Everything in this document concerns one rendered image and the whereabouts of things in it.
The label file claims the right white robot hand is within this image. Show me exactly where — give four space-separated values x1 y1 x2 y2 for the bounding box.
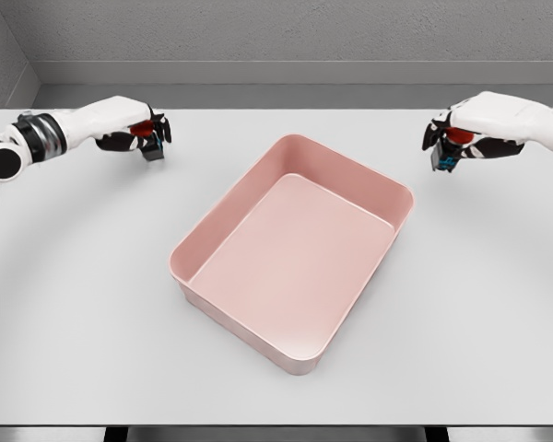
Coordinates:
421 90 526 161

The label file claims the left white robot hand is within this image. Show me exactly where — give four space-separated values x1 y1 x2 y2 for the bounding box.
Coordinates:
88 95 173 157

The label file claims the red button industrial switch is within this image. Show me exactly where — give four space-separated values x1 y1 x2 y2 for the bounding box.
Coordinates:
430 126 476 175
129 120 166 162

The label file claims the pink rectangular plastic basket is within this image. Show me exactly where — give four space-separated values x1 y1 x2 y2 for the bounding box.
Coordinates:
168 134 417 377

